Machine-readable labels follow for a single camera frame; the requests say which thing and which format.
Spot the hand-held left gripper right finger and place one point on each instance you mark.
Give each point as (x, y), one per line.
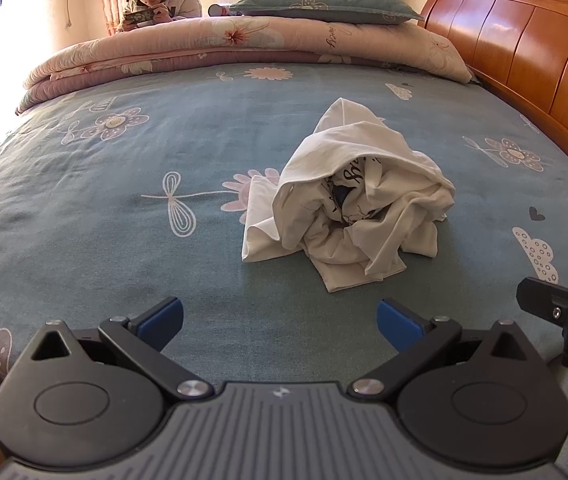
(399, 322)

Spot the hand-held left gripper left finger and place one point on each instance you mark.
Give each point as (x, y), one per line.
(161, 317)

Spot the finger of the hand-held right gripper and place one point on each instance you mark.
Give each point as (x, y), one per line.
(544, 300)

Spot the white printed long-sleeve shirt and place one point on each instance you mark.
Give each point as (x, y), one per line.
(364, 240)

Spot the wooden headboard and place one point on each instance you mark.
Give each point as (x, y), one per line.
(514, 35)

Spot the pink floral folded quilt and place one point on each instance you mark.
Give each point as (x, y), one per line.
(214, 45)

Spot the small pink round container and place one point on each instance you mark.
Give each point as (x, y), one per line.
(216, 10)

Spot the green floral pillow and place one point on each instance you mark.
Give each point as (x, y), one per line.
(324, 5)

